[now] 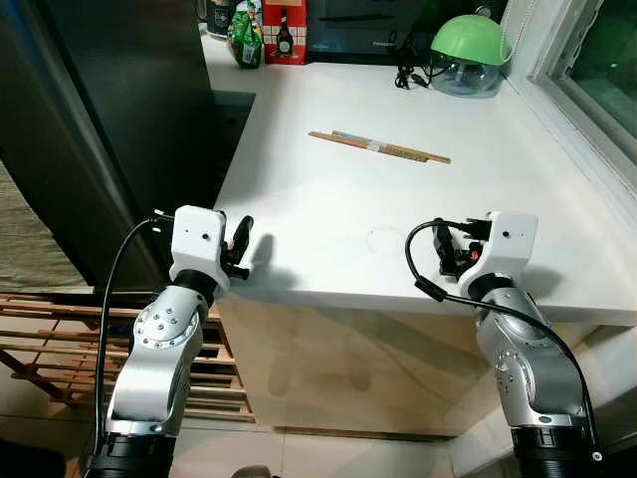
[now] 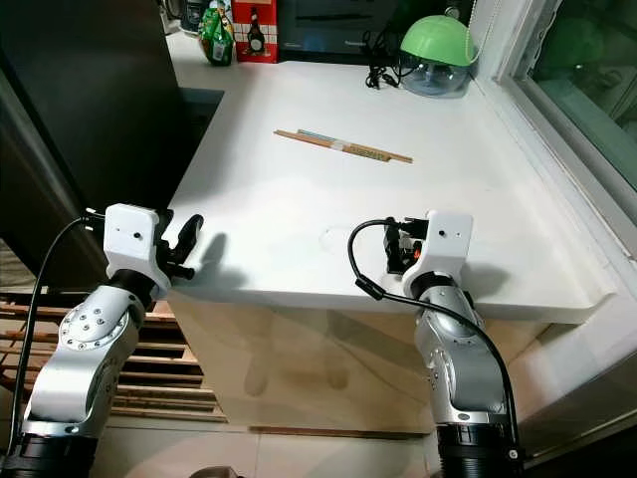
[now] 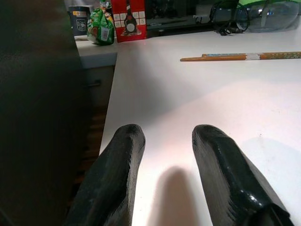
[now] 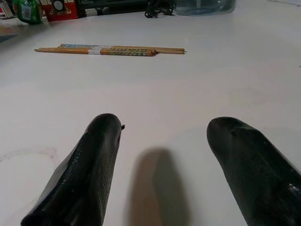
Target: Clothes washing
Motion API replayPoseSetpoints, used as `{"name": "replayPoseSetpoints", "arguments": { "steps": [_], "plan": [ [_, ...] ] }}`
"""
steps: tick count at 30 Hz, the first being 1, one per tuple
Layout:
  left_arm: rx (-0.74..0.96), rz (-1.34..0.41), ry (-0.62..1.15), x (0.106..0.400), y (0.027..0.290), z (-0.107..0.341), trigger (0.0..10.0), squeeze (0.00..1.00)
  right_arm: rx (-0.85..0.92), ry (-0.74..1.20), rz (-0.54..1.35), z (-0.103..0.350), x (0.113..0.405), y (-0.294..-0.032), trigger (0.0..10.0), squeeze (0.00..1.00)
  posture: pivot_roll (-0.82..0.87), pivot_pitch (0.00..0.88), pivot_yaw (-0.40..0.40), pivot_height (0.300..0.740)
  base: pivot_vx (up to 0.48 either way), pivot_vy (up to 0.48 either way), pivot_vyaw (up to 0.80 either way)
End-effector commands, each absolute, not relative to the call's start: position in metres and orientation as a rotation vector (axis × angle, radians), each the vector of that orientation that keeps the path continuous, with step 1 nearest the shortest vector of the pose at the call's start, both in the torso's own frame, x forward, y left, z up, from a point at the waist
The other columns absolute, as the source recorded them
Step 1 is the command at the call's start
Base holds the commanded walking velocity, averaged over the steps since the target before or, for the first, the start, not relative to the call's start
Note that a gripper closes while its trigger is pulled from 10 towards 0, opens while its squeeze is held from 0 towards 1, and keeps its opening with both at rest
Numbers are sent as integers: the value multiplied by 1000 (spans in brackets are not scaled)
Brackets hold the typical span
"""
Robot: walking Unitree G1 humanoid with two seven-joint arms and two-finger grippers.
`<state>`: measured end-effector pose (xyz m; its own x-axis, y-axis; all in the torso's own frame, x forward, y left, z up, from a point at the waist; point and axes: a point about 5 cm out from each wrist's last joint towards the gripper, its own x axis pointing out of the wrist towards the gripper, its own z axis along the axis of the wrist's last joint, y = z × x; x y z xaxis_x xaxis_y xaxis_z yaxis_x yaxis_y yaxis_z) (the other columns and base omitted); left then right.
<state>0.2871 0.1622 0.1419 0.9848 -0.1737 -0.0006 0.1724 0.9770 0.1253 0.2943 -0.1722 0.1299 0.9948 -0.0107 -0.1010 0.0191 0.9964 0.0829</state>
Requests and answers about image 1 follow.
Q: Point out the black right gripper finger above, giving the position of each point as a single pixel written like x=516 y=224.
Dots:
x=447 y=254

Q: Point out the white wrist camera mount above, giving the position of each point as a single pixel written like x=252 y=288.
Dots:
x=510 y=239
x=196 y=239

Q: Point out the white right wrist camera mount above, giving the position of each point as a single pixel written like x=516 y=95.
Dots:
x=510 y=239

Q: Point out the dark grey refrigerator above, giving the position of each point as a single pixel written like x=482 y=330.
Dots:
x=90 y=110

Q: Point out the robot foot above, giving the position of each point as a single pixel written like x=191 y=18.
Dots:
x=252 y=472

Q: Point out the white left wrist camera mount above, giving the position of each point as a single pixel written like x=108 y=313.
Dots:
x=196 y=239

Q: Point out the red carton with bottle print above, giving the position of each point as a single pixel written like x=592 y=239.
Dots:
x=285 y=35

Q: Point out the white window frame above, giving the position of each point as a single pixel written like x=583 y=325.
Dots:
x=567 y=90

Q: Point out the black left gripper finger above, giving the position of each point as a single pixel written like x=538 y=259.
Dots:
x=245 y=231

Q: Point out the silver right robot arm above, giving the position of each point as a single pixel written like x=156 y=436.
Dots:
x=528 y=368

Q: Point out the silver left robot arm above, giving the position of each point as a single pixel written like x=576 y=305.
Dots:
x=159 y=349

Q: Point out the white counter cabinet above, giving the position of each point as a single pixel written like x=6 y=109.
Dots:
x=348 y=368

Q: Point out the wooden chopstick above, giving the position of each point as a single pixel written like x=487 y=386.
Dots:
x=408 y=150
x=348 y=142

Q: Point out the wooden slatted rack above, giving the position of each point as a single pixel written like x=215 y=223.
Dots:
x=60 y=349

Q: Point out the dark jar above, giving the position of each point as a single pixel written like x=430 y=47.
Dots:
x=219 y=12

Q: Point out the black microwave oven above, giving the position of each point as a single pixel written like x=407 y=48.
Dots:
x=368 y=25

